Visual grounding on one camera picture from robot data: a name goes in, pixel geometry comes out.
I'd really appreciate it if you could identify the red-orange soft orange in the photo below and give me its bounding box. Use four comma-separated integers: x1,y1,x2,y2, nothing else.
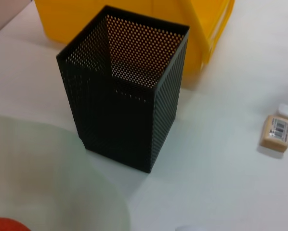
0,216,33,231

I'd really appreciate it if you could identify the black mesh pen holder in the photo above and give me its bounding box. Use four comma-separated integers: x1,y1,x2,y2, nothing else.
56,4,191,174

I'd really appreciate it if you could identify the pale green glass fruit plate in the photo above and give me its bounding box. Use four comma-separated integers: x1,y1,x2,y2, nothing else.
0,115,131,231

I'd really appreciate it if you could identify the beige eraser with barcode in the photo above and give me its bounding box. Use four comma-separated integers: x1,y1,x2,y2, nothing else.
259,115,288,154

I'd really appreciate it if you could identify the yellow plastic bin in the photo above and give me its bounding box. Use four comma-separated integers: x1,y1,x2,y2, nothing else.
34,0,235,80

